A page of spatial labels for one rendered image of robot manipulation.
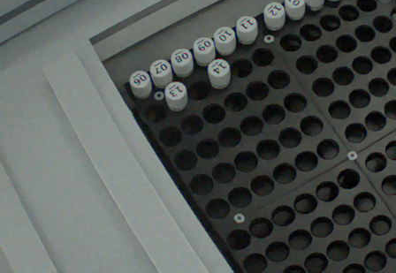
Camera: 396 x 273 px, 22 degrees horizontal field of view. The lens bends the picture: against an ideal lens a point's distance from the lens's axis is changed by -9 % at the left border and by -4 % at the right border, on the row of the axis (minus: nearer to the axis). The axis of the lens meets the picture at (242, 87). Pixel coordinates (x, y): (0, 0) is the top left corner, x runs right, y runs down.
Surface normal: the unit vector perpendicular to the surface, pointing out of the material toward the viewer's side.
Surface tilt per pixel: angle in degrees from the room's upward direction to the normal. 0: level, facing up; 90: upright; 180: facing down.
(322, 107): 0
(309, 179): 0
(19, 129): 0
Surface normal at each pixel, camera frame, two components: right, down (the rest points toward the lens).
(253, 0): -0.06, -0.53
